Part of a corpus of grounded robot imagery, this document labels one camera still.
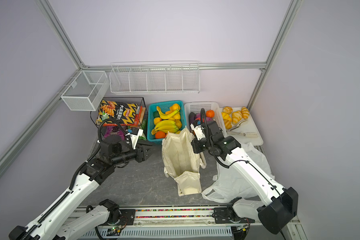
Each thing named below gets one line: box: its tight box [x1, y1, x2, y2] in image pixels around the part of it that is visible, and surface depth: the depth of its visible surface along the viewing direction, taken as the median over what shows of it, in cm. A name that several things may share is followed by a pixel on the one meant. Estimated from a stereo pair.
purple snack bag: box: [104, 126, 125, 140], surface depth 104 cm
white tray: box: [219, 107, 264, 146], surface depth 110 cm
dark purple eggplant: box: [188, 112, 195, 126], surface depth 115 cm
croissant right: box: [241, 106, 249, 120], surface depth 118 cm
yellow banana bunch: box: [151, 120, 179, 135], surface depth 104 cm
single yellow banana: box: [156, 106, 180, 120], surface depth 111 cm
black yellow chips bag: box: [95, 99, 139, 125], surface depth 94 cm
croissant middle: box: [231, 110, 243, 125], surface depth 114 cm
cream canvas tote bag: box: [161, 126, 207, 196], surface depth 80 cm
